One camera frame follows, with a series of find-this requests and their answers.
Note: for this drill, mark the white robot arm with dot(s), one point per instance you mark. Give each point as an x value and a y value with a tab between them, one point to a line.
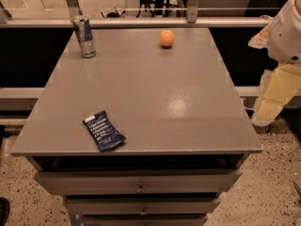
282	39

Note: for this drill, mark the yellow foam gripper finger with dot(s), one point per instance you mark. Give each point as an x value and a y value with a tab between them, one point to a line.
259	41

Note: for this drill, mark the orange fruit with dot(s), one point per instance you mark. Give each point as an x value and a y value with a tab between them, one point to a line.
167	38

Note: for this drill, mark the grey drawer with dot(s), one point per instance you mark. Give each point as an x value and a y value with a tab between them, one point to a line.
158	220
142	206
137	182

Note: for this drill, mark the middle grey drawer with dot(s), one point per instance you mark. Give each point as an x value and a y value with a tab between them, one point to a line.
142	206

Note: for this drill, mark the yellow foam padded gripper finger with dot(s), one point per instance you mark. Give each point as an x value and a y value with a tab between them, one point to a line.
276	89

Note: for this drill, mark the grey metal railing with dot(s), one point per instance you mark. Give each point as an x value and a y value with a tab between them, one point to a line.
58	14

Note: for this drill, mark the dark blue snack bar wrapper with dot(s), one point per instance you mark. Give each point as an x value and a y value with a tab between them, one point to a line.
103	132

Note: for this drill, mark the bottom grey drawer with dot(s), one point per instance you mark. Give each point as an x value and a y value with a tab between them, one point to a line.
158	220

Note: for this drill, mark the grey drawer cabinet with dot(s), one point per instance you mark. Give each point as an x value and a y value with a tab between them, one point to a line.
177	108

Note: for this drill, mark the silver blue Red Bull can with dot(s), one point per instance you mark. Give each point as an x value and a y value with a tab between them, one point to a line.
84	35

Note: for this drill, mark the top grey drawer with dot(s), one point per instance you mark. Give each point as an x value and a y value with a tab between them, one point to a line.
137	182

